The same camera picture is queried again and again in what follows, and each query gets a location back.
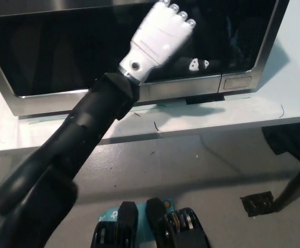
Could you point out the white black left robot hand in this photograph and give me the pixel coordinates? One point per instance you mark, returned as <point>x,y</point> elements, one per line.
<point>155,38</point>

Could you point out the stainless steel microwave body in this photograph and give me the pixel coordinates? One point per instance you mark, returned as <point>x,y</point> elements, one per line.
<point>237,82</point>

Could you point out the black robot feet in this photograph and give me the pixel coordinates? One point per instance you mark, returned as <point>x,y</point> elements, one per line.
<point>152,227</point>

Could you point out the black cloth under table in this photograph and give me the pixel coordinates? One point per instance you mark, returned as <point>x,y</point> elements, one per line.
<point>289,140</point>

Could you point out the black tape floor patch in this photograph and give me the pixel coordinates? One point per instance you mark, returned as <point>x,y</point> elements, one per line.
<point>256,204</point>

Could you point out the black slanted table leg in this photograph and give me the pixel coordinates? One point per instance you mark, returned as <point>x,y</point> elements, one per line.
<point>294,183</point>

